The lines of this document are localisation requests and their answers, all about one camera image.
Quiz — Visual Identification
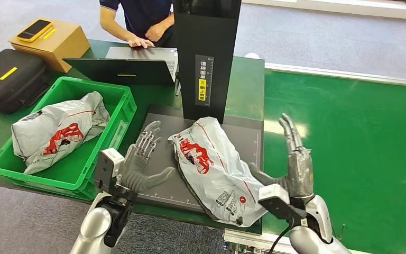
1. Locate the thin grey cable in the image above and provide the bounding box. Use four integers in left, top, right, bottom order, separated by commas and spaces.
174, 68, 182, 97

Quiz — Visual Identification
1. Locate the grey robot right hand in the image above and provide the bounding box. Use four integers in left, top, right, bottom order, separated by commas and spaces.
248, 113, 315, 199

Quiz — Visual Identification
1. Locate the green plastic crate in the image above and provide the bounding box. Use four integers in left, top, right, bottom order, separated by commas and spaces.
0, 76, 137, 202

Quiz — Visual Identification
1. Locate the green conveyor belt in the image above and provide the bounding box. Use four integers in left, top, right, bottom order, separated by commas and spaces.
223, 62, 406, 254

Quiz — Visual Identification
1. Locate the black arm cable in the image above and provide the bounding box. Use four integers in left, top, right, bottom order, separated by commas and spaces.
267, 217, 296, 254

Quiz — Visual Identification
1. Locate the black carrying case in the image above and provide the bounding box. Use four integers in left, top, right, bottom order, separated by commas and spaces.
0, 48, 50, 114

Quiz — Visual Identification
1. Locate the yellow-cased smartphone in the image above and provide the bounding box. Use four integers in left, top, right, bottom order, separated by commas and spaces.
16, 19, 53, 43

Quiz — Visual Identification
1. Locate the person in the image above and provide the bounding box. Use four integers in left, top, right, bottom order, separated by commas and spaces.
99, 0, 176, 49

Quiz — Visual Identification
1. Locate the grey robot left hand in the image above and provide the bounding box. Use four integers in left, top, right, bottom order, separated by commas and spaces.
119, 121, 176, 194

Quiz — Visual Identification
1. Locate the dark laptop computer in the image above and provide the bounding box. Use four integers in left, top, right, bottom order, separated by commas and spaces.
62, 46, 179, 86

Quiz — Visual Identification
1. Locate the person's left hand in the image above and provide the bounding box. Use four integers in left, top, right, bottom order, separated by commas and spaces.
144, 22, 167, 43

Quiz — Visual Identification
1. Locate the grey red-printed courier package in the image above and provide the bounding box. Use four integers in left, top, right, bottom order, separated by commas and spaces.
168, 116, 269, 228
11, 91, 110, 175

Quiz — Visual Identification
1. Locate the black inbound scanner machine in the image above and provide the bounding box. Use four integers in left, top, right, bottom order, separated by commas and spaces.
135, 0, 264, 235

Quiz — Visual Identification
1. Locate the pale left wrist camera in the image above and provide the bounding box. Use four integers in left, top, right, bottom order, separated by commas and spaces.
94, 147, 125, 192

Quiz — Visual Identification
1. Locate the brown cardboard box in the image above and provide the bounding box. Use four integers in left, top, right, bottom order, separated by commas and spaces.
8, 18, 91, 74

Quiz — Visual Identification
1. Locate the person's right hand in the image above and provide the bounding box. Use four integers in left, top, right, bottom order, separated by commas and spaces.
127, 36, 155, 49

